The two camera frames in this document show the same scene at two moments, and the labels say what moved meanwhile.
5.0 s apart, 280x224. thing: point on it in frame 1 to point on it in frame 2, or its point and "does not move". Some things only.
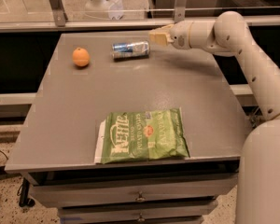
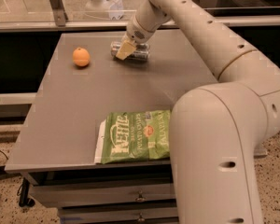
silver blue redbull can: x=139 y=49 does not move
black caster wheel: x=24 y=201 does not move
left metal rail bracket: x=57 y=5 does not move
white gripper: x=179 y=35 to x=135 y=34
